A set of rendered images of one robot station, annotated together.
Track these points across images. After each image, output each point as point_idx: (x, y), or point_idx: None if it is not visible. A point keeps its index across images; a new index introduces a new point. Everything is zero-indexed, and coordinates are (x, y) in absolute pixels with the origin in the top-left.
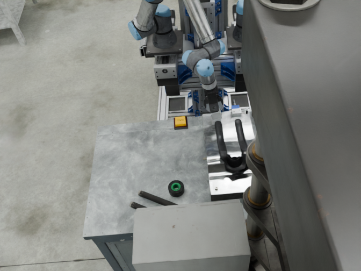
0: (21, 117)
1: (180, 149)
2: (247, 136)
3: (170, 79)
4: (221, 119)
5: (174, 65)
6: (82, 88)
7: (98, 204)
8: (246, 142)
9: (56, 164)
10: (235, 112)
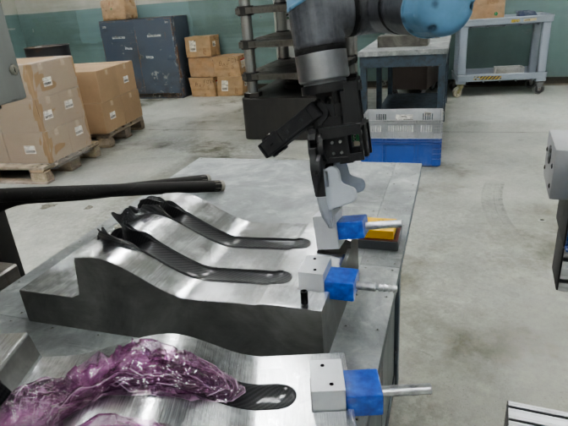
0: None
1: None
2: (203, 286)
3: (564, 211)
4: (311, 250)
5: (563, 148)
6: None
7: (240, 164)
8: (179, 274)
9: (508, 298)
10: (308, 260)
